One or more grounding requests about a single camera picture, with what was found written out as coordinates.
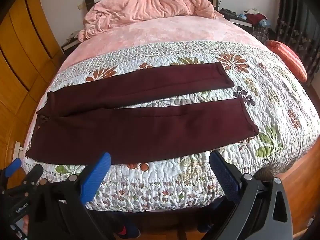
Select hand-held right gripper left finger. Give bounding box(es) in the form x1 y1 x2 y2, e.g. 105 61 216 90
32 152 112 240

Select dark patterned curtain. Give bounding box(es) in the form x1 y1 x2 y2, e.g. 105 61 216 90
274 0 320 85

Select white and black nightstand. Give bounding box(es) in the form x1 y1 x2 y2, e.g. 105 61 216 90
219 7 253 28

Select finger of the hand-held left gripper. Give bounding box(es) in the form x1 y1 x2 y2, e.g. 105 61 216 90
0 158 22 183
1 164 44 200

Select orange striped pillow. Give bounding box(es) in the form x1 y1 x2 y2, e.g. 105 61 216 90
265 39 307 83

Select plaid cloth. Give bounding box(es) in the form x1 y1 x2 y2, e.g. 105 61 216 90
252 26 269 43

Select crumpled pink duvet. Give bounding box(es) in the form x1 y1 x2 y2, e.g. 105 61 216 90
77 0 217 42

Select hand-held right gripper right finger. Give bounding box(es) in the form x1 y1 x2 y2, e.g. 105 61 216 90
200 150 293 240

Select dark nightstand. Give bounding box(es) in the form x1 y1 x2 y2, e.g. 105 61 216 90
61 38 82 54

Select blue slipper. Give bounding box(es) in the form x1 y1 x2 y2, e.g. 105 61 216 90
117 219 141 238
197 219 214 233

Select yellow wooden wardrobe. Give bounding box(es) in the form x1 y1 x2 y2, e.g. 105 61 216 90
0 0 65 173

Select red clothes pile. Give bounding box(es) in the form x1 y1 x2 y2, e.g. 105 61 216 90
246 9 267 27

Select white floral quilt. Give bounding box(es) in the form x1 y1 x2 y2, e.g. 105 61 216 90
22 40 320 213

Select maroon pants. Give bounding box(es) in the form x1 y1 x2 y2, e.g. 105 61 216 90
25 61 260 167

